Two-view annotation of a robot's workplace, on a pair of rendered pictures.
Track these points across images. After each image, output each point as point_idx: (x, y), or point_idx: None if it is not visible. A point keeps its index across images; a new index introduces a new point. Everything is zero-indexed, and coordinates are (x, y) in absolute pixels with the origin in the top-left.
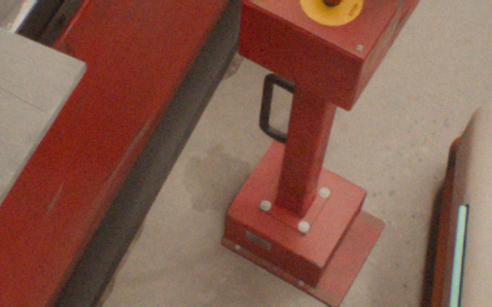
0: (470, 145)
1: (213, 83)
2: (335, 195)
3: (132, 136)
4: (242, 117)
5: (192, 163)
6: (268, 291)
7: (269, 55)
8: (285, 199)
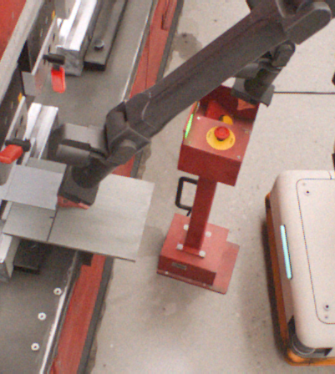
0: (278, 195)
1: None
2: (214, 235)
3: None
4: (150, 204)
5: None
6: (188, 292)
7: (194, 168)
8: (190, 240)
